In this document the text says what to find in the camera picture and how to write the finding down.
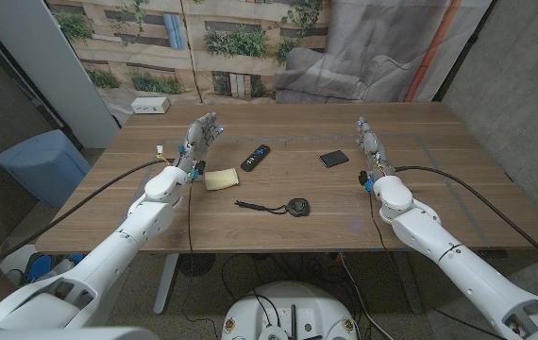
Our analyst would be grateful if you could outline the white table leg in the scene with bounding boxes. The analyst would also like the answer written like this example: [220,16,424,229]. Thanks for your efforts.
[153,252,180,315]

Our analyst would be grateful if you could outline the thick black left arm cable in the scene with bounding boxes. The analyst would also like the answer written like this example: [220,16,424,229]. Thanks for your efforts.
[0,158,172,280]

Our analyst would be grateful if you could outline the black TV remote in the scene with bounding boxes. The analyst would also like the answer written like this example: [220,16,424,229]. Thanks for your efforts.
[240,144,272,173]

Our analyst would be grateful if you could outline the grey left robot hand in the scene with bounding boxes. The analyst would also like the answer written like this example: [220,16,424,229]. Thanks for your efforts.
[174,111,226,175]

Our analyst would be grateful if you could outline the white wall panel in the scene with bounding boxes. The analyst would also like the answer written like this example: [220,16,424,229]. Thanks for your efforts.
[0,0,121,150]

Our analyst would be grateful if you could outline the grey table leg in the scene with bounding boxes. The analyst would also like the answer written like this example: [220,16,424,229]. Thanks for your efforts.
[393,249,424,315]

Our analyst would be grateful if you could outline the black stopwatch with lanyard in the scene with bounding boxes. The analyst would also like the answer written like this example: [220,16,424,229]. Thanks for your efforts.
[234,197,311,218]

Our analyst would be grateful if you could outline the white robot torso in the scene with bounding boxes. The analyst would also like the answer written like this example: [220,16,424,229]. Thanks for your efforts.
[220,280,359,340]

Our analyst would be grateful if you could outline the printed fabric backdrop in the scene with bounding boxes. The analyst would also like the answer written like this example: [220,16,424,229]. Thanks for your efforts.
[44,0,493,125]

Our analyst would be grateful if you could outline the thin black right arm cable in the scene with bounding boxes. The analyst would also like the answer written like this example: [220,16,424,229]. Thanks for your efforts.
[367,188,506,340]

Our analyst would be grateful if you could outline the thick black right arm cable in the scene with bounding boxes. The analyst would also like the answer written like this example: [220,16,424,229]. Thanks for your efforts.
[394,164,538,279]

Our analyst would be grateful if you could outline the white power strip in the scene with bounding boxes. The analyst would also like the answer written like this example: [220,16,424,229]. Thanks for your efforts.
[130,96,171,115]

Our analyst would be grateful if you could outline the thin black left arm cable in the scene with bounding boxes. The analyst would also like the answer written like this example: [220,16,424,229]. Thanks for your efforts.
[186,180,196,259]

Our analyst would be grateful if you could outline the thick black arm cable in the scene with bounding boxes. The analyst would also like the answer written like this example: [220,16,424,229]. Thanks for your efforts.
[0,158,172,280]
[394,164,538,279]

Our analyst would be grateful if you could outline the blue plastic bin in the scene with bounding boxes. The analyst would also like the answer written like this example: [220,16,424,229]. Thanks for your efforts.
[0,128,92,209]

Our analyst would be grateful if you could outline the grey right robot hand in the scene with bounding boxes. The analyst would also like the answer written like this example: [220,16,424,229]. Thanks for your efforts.
[355,116,396,179]

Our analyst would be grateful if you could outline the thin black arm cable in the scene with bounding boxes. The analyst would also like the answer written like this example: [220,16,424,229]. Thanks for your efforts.
[186,180,196,259]
[367,188,506,340]

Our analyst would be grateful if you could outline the yellow sponge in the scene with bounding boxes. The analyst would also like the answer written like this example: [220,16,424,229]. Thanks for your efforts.
[204,167,241,192]

